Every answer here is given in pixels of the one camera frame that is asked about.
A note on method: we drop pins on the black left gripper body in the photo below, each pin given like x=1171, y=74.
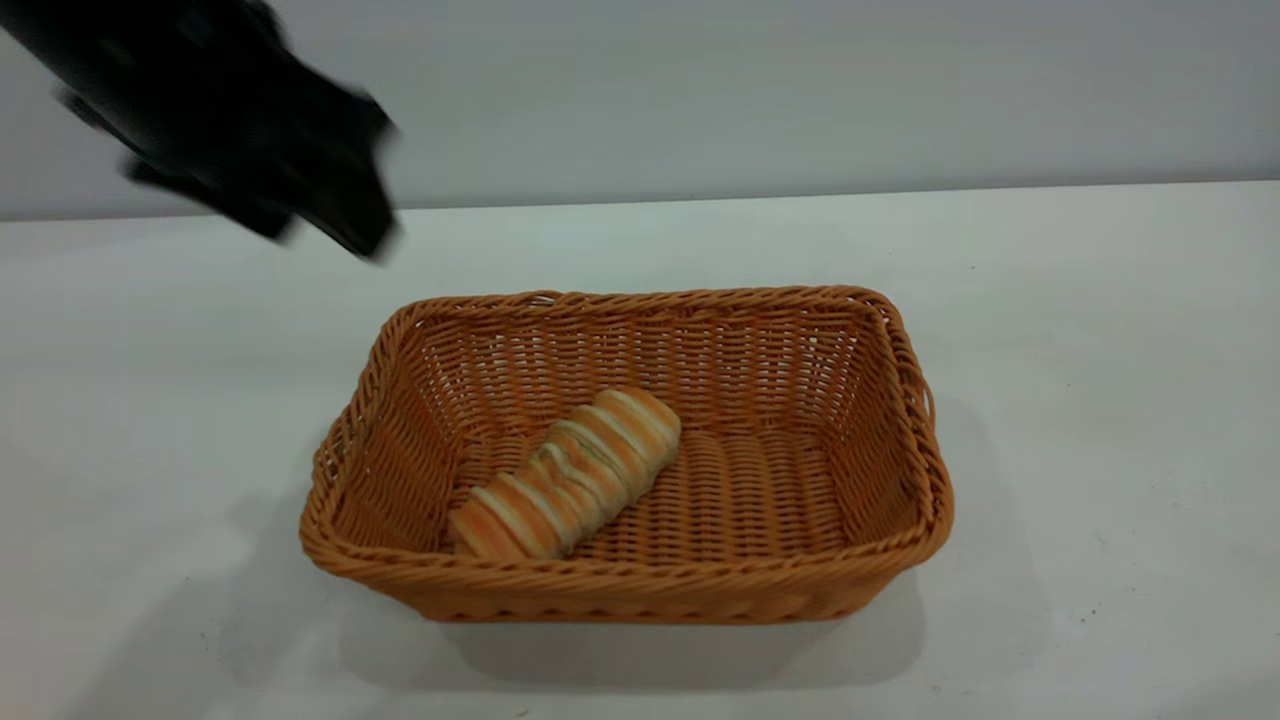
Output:
x=220, y=110

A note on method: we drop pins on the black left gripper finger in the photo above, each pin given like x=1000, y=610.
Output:
x=268, y=222
x=355, y=222

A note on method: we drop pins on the ridged long bread roll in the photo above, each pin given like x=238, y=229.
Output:
x=580, y=470

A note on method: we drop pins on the yellow woven wicker basket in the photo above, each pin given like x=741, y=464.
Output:
x=780, y=500

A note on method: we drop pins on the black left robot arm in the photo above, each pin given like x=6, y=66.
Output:
x=50, y=20

